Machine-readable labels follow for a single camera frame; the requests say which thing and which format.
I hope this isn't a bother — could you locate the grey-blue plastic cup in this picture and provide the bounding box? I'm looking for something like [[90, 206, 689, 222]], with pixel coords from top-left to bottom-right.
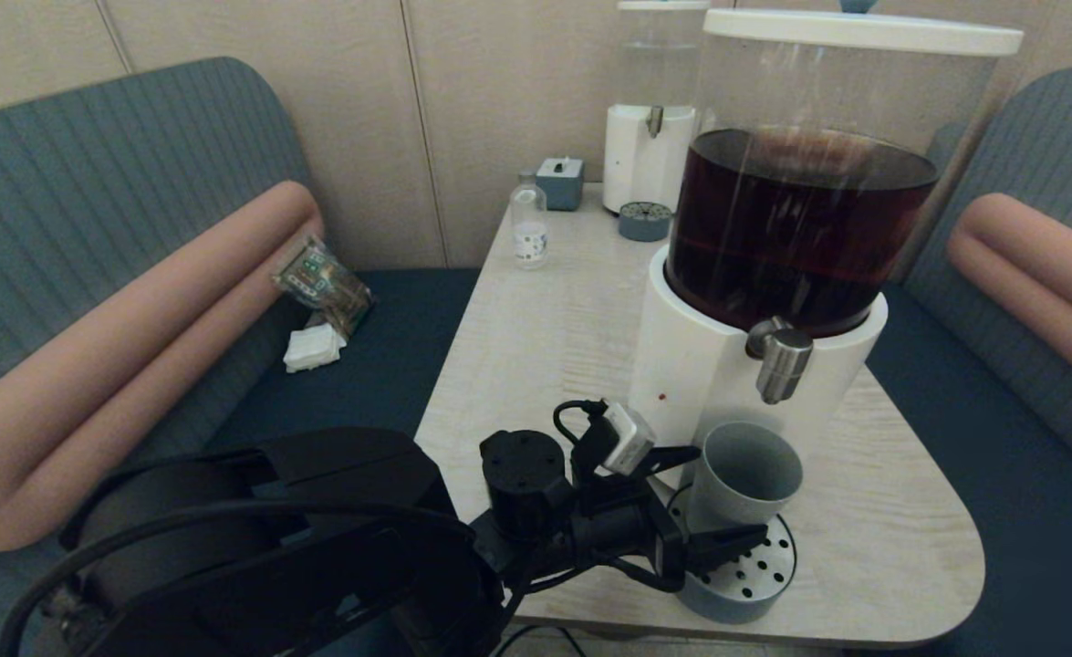
[[684, 421, 805, 539]]

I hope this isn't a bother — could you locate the large steel dispenser tap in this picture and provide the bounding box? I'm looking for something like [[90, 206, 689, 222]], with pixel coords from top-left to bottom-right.
[[746, 317, 816, 406]]

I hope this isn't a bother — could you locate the large round perforated drip tray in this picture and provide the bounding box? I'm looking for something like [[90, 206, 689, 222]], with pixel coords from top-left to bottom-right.
[[672, 484, 798, 626]]

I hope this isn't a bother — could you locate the large tea beverage dispenser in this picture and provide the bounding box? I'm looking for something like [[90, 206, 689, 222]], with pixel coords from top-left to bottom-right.
[[627, 32, 1002, 494]]

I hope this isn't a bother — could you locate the small round perforated drip tray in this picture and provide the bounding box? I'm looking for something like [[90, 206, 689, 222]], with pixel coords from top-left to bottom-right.
[[619, 201, 673, 242]]

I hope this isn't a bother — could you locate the small clear plastic bottle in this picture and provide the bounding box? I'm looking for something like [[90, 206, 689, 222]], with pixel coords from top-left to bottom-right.
[[510, 171, 549, 270]]

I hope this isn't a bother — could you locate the grey-blue square box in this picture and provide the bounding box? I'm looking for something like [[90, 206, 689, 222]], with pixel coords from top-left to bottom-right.
[[536, 156, 585, 212]]

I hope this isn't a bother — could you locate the small water beverage dispenser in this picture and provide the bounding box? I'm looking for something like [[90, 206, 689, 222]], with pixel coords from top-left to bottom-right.
[[603, 7, 712, 216]]

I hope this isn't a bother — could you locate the dark blue sofa seat cushion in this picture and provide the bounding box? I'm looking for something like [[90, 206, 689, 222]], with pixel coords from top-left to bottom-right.
[[850, 287, 1072, 657], [198, 267, 482, 466]]

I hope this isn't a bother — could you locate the white napkin stack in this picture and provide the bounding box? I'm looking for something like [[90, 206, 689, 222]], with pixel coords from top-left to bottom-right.
[[282, 322, 349, 373]]

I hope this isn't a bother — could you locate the clear snack packet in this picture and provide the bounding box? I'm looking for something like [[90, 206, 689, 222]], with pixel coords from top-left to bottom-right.
[[271, 235, 377, 339]]

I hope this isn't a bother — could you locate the pink cylindrical sofa bolster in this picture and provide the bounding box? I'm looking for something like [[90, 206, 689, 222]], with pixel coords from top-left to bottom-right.
[[946, 193, 1072, 407], [0, 180, 327, 553]]

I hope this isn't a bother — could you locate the large white dispenser lid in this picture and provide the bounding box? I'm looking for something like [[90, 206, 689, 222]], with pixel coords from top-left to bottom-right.
[[702, 0, 1025, 57]]

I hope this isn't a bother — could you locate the ribbed grey-blue sofa backrest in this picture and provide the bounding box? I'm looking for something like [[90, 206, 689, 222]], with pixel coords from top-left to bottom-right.
[[0, 57, 317, 657], [900, 67, 1072, 498]]

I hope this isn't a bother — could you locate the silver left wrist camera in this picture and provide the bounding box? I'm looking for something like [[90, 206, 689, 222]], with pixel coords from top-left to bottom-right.
[[601, 401, 657, 477]]

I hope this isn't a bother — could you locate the black left wrist camera cable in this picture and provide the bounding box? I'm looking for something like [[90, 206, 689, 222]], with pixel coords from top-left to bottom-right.
[[553, 399, 609, 448]]

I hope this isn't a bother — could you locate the black floor cable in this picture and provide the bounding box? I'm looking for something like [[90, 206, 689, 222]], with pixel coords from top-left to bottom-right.
[[503, 624, 585, 657]]

